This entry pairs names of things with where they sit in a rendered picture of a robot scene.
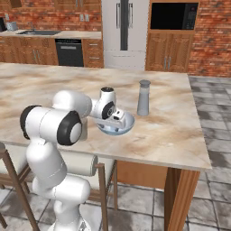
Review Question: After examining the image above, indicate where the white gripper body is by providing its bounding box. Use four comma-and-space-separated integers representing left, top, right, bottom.
96, 117, 128, 130

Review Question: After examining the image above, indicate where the pale blue ice bowl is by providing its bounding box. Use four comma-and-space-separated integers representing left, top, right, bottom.
96, 108, 136, 136

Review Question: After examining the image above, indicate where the tall grey shaker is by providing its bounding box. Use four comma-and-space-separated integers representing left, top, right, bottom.
136, 79, 152, 117

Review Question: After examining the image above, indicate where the wooden stool white cushion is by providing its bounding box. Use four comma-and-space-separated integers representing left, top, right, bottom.
0, 141, 41, 231
59, 150, 119, 231

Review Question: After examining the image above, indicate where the white fridge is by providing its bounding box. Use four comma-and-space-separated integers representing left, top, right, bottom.
101, 0, 151, 72

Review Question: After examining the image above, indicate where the black dishwasher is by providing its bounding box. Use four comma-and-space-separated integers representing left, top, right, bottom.
54, 38, 85, 68

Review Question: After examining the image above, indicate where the tall wooden cupboard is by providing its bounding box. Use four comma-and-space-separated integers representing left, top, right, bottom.
144, 0, 201, 74

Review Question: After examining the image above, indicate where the wooden island base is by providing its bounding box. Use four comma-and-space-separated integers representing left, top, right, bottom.
116, 160, 201, 231

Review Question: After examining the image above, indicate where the wooden base cupboards run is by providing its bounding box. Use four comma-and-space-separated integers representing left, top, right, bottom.
0, 35, 105, 69

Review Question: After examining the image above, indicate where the grey sink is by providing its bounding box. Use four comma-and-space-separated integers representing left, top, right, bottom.
15, 29, 62, 36

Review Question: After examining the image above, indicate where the black microwave oven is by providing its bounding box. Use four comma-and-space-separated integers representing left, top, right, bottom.
150, 2, 199, 31

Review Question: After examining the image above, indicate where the silver toaster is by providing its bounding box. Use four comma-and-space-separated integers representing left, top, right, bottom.
5, 21, 19, 32

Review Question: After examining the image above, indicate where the black coffee machine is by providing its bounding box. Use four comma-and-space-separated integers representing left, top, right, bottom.
0, 16, 7, 33

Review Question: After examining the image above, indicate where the wooden wall cupboards run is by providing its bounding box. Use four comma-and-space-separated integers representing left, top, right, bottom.
0, 0, 103, 14

